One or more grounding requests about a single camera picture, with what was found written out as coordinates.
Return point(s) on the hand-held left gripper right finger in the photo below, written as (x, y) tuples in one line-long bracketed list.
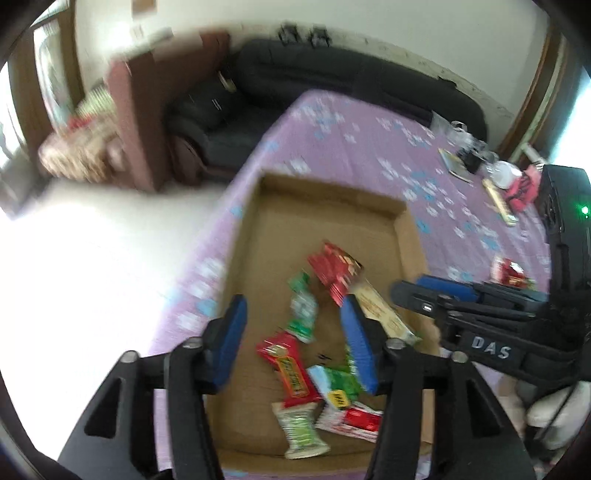
[(360, 350)]

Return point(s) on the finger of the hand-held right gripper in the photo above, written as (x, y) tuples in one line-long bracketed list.
[(445, 285), (415, 300)]

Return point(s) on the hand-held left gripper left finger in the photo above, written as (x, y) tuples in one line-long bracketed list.
[(231, 341)]

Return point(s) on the beige snack bar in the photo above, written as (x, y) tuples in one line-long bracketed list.
[(388, 318)]

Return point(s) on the large green snack packet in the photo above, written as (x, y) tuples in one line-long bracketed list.
[(334, 383)]

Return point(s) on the dark red snack packet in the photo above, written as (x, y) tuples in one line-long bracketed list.
[(505, 270)]

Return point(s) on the red yellow snack bar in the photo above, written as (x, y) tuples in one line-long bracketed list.
[(288, 364)]

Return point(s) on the red white snack packet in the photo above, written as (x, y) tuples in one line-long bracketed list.
[(360, 417)]

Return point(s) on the small green snack packet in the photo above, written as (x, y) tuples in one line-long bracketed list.
[(302, 314)]

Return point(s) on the bright red snack packet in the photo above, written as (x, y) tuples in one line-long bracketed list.
[(334, 272)]

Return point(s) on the green white-edged snack packet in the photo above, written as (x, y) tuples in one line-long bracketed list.
[(300, 429)]

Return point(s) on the cardboard box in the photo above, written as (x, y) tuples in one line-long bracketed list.
[(286, 240)]

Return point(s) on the pink-red packet on table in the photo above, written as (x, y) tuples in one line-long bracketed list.
[(521, 191)]

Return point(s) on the yellow bar on table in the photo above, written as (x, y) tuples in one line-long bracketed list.
[(498, 201)]

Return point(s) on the olive booklet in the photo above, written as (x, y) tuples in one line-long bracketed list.
[(452, 164)]

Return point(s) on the white bowl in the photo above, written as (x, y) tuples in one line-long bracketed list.
[(503, 173)]

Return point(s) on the black cup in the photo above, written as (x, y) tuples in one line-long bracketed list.
[(471, 160)]

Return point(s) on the white chair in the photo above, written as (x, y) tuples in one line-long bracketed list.
[(549, 415)]

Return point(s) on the clear plastic bag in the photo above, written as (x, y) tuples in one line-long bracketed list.
[(461, 131)]

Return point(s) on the purple floral tablecloth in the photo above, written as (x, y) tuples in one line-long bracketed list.
[(360, 138)]

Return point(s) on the brown wooden cabinet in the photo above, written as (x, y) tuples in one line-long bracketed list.
[(134, 115)]

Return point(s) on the black sofa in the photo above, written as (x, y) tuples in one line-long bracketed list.
[(323, 69)]

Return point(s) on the black clamp device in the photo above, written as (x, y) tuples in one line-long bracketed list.
[(288, 33), (319, 36)]

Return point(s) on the wooden door frame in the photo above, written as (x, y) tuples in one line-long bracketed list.
[(535, 92)]

